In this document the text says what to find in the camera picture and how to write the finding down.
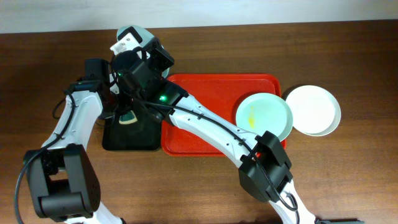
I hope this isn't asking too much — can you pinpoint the green yellow sponge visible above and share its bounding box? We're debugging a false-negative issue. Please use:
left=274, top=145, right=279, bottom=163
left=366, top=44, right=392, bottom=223
left=119, top=111, right=137, bottom=125

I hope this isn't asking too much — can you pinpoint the light green plate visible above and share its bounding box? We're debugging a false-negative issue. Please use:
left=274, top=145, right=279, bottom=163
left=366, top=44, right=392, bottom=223
left=235, top=93, right=293, bottom=141

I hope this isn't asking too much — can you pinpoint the white plate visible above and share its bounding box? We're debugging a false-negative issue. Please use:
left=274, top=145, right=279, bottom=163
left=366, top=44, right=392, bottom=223
left=285, top=85, right=341, bottom=137

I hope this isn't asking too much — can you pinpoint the light blue plate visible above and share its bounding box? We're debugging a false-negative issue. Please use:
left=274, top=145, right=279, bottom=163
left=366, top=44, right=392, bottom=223
left=110, top=25, right=174, bottom=78

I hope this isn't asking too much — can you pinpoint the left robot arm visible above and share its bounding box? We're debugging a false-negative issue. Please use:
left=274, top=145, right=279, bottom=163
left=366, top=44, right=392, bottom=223
left=22, top=58, right=124, bottom=223

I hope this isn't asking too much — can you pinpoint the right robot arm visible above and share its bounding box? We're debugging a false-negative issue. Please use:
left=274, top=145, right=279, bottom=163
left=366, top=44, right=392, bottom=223
left=110, top=37, right=318, bottom=223

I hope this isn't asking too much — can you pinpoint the black plastic tray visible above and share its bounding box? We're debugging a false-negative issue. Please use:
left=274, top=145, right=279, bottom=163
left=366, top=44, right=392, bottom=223
left=102, top=103, right=162, bottom=151

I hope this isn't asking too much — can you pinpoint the red plastic tray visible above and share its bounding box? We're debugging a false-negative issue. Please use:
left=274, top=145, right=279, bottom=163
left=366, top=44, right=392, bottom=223
left=161, top=73, right=282, bottom=157

